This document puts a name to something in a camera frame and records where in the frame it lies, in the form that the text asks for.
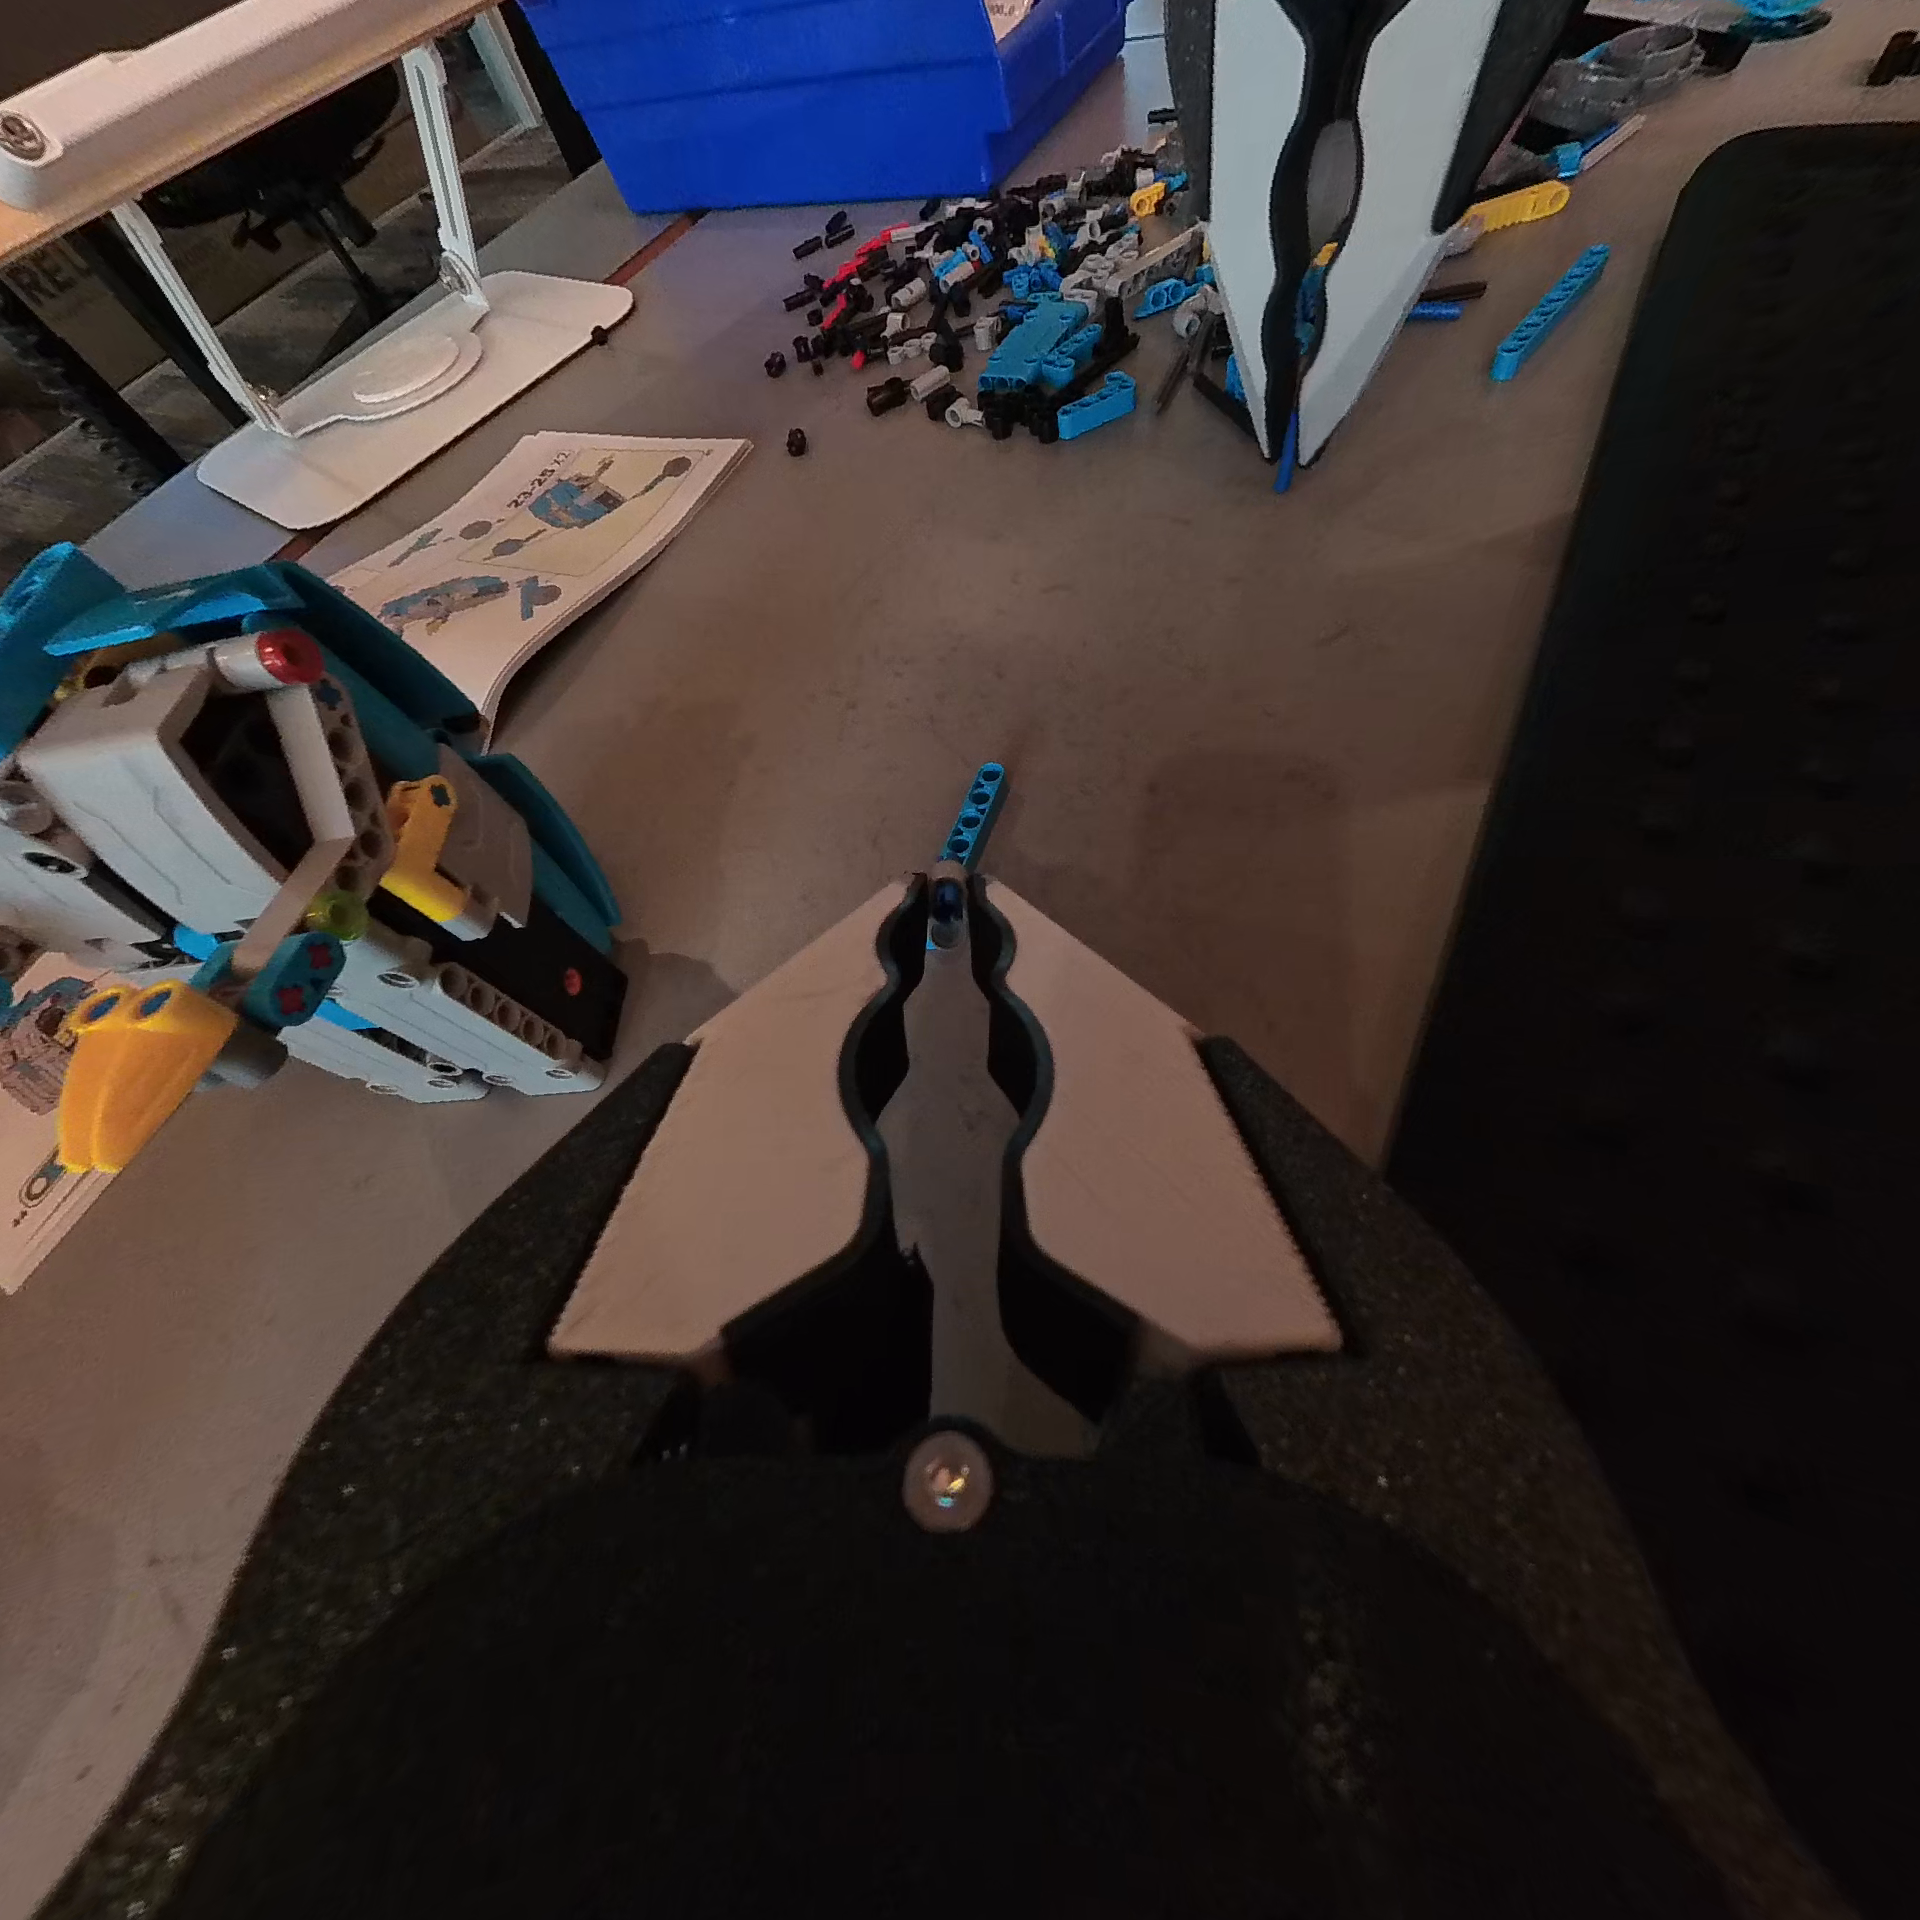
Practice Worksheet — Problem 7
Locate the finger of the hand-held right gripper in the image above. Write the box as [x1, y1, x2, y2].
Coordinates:
[1207, 0, 1337, 461]
[1293, 0, 1506, 467]

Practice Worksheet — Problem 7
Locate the white tablet stand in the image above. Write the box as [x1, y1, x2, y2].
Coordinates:
[0, 0, 635, 531]

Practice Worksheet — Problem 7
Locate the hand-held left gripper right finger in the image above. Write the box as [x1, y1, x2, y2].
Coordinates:
[965, 872, 1344, 1382]

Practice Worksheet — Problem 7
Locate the pile of toy brick parts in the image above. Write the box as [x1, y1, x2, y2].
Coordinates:
[762, 0, 1838, 451]

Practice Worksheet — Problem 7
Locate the blue brick beam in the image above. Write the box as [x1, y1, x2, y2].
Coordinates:
[1487, 244, 1614, 385]
[935, 759, 1010, 876]

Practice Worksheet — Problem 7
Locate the blue storage bin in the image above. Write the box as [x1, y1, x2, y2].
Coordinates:
[515, 0, 1137, 215]

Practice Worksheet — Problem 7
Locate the instruction booklet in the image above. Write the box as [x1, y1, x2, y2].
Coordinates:
[0, 431, 754, 1295]

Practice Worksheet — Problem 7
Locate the toy brick robot model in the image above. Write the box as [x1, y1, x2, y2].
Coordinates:
[0, 541, 631, 1176]

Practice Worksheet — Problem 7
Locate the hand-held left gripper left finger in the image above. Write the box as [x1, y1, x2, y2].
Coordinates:
[548, 872, 935, 1371]

